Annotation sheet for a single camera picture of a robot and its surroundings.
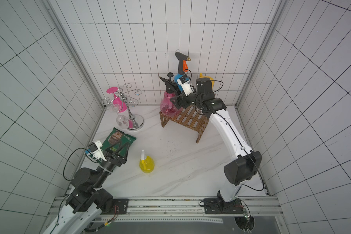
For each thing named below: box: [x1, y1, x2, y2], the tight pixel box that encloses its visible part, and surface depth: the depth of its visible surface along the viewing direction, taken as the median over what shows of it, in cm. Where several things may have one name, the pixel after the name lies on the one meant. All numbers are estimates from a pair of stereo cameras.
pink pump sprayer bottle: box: [158, 72, 183, 117], surface depth 81 cm
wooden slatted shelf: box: [159, 105, 210, 144], surface depth 94 cm
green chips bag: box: [100, 126, 137, 161], surface depth 96 cm
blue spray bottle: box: [174, 51, 192, 94], surface depth 78 cm
